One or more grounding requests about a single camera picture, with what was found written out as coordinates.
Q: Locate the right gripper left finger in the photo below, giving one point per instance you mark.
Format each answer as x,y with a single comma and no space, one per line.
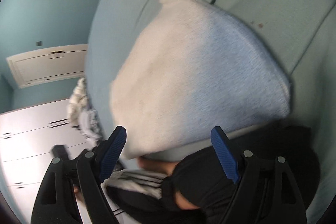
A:
56,201

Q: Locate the white knitted sweater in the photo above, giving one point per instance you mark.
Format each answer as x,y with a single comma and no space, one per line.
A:
194,67

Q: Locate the black white striped garment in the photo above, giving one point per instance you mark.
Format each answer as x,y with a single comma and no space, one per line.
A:
140,181

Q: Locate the white drawer cabinet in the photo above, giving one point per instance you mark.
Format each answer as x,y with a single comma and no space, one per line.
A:
27,138

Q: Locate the white wardrobe door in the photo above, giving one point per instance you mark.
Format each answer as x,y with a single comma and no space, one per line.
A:
48,65

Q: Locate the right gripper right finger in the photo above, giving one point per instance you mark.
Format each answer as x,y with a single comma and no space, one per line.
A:
266,191

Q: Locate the light blue bed sheet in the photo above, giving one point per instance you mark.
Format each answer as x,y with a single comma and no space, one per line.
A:
300,33

